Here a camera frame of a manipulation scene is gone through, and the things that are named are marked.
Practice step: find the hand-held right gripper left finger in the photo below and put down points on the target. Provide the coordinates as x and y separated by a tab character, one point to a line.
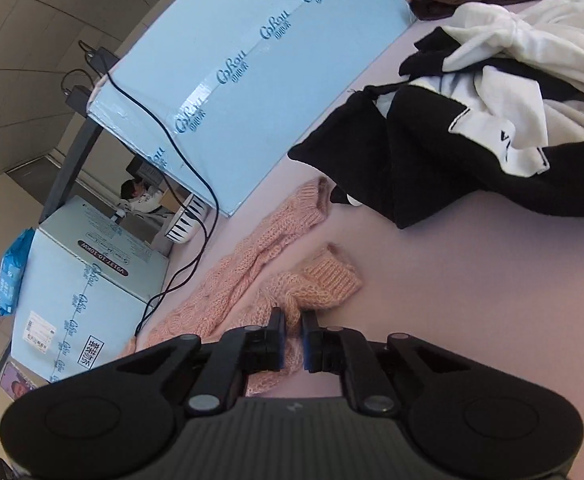
282	355

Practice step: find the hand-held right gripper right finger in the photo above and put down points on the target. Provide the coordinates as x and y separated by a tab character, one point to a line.
306	355

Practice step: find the pink knitted sweater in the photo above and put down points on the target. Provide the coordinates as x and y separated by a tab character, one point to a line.
317	280

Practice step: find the striped white ceramic bowl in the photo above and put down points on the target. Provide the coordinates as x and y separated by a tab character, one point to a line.
184	222

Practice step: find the blue cardboard box with label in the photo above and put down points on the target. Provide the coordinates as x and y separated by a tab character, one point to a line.
82	300

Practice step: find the black and white garment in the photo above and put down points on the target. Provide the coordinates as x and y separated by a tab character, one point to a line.
422	160

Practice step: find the large blue cardboard box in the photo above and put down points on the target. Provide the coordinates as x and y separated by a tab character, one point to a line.
272	85

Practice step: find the blue tissue pack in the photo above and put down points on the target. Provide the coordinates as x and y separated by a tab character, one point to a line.
14	275

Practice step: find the grey metal pole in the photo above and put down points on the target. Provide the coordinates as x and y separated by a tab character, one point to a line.
72	160

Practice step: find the grey ceiling vent panel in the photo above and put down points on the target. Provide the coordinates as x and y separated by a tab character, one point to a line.
37	177

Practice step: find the black power adapter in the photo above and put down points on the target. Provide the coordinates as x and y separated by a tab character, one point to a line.
79	98
103	58

